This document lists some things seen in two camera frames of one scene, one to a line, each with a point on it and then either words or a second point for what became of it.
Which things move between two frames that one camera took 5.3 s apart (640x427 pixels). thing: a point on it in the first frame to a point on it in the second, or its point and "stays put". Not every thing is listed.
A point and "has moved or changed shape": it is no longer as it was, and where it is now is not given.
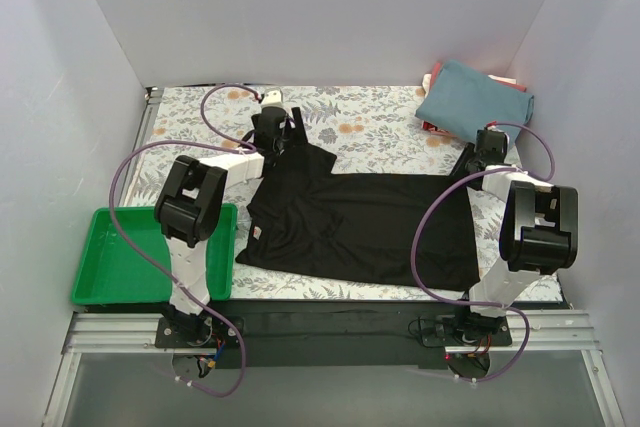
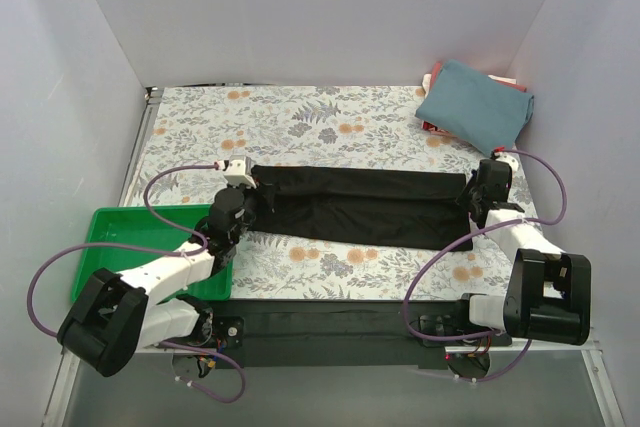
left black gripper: x=282 y=132 to x=252 y=195
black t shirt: x=399 y=230 has moved or changed shape
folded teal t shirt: x=463 y=100 stays put
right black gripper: x=473 y=162 to x=473 y=198
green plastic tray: x=111 y=274 stays put
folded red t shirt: x=428 y=126 stays put
